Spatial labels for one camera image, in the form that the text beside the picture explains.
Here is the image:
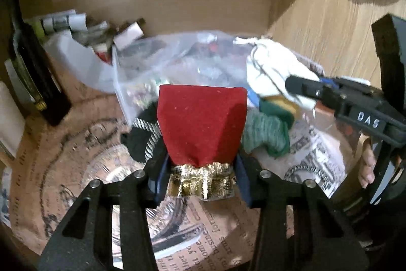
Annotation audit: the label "white newspaper-print bag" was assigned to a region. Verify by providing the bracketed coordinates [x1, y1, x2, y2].
[284, 124, 347, 199]

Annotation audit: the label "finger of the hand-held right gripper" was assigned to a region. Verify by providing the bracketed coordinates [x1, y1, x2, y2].
[285, 75, 341, 109]
[319, 76, 370, 91]

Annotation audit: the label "red velvet pouch gold trim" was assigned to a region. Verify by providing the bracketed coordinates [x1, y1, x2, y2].
[157, 84, 248, 200]

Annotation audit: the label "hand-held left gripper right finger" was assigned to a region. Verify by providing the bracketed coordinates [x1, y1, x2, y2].
[235, 153, 370, 271]

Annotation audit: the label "black rectangular box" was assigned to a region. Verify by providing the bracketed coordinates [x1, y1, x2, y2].
[4, 24, 72, 127]

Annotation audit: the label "white cloth drawstring bag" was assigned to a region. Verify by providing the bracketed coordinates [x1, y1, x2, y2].
[235, 37, 322, 110]

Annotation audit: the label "person's right hand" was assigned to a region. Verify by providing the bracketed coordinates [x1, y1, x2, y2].
[358, 144, 377, 189]

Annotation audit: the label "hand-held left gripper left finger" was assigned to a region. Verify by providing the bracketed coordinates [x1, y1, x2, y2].
[37, 153, 170, 271]

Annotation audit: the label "small white box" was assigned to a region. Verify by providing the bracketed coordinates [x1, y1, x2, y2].
[112, 21, 144, 50]

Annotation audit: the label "green knitted cloth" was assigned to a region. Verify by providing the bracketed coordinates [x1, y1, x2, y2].
[242, 99, 295, 158]

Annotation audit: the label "black cloth silver stripes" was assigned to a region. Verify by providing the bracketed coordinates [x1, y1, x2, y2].
[120, 101, 169, 164]

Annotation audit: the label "clear plastic bag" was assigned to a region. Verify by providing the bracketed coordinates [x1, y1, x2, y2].
[112, 31, 319, 132]

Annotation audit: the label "rolled white papers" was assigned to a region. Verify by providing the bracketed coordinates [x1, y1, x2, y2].
[41, 9, 88, 36]

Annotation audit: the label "brown newspaper-print paper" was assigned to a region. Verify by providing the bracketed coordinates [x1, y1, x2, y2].
[9, 68, 295, 271]

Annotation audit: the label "cardboard box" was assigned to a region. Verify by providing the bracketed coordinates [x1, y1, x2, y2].
[0, 0, 329, 271]

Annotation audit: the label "white plastic bag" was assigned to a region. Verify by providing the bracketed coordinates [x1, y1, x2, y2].
[44, 31, 119, 94]

